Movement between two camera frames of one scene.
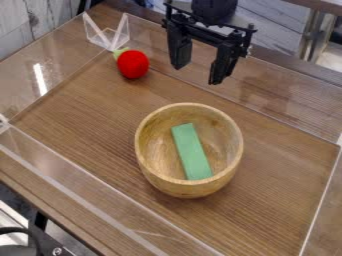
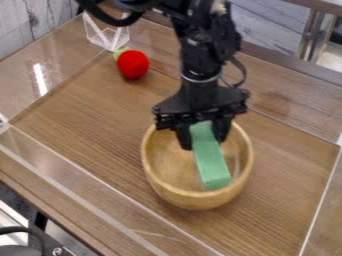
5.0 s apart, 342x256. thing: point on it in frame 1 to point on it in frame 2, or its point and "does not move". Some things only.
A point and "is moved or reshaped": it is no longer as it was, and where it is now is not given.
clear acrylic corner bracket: x=109 y=38 does not move
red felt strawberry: x=133 y=62 does not move
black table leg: x=41 y=220 does not move
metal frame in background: x=319 y=34 does not move
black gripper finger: x=223 y=65 to x=223 y=125
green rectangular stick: x=192 y=152 is moved or reshaped
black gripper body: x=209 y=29 to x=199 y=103
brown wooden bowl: x=221 y=139 is moved or reshaped
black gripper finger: x=180 y=45 to x=184 y=131
